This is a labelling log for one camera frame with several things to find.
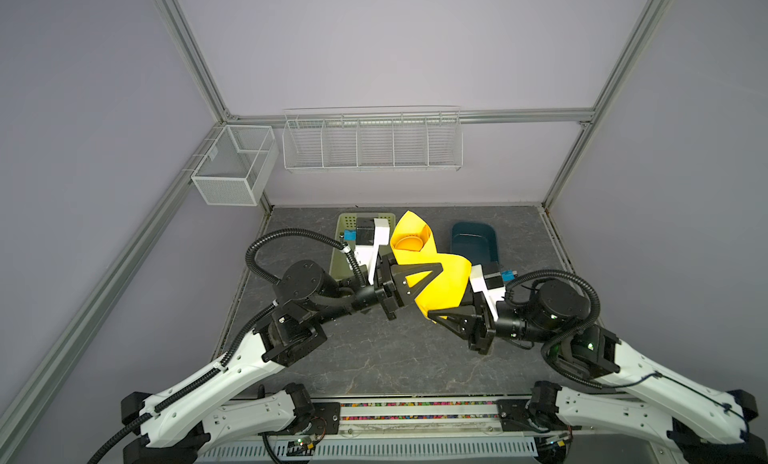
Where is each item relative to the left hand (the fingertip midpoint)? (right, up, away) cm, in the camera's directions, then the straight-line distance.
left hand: (439, 275), depth 45 cm
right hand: (-1, -8, +5) cm, 9 cm away
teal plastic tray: (+24, +3, +65) cm, 69 cm away
